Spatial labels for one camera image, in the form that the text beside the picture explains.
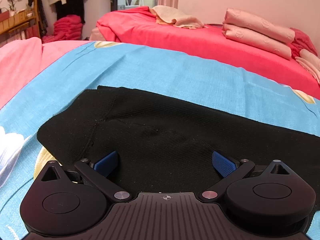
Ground black pants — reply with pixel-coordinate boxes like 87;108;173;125
37;86;319;194

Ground blue floral bedsheet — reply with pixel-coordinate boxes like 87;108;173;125
1;42;319;239

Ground lower pink pillow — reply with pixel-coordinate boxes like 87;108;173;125
222;24;291;60

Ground pink pillow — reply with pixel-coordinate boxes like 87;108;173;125
223;8;295;43
222;24;291;60

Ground rolled cream blanket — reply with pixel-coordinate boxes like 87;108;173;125
295;49;320;83

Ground pink blanket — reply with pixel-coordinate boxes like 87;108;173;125
1;37;88;107

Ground folded red blanket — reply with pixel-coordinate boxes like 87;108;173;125
288;28;318;59

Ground red blanket pile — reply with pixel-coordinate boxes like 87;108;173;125
42;15;83;43

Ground red bedsheet bed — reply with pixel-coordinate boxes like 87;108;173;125
96;7;319;98

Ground upper pink pillow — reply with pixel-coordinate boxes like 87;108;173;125
223;8;295;43

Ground peach towel on bed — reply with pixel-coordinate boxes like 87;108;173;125
150;5;205;29

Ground wooden shelf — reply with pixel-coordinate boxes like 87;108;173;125
1;0;41;47

